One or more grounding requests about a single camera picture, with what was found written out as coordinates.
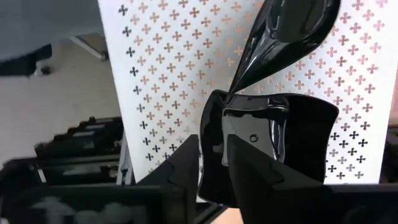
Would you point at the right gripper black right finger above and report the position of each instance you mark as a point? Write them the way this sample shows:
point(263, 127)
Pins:
point(295, 205)

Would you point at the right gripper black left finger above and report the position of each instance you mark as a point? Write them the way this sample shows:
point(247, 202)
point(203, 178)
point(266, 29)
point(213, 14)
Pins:
point(109, 205)

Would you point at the black box piece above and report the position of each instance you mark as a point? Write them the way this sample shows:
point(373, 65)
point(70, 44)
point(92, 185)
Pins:
point(304, 130)

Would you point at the black teardrop plate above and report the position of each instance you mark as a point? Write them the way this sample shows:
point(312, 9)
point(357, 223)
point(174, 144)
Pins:
point(286, 31)

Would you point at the white perforated metal shelf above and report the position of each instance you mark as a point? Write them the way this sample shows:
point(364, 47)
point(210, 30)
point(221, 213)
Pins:
point(174, 77)

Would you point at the grey padded seat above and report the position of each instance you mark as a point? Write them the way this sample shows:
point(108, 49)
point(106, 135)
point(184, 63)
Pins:
point(31, 25)

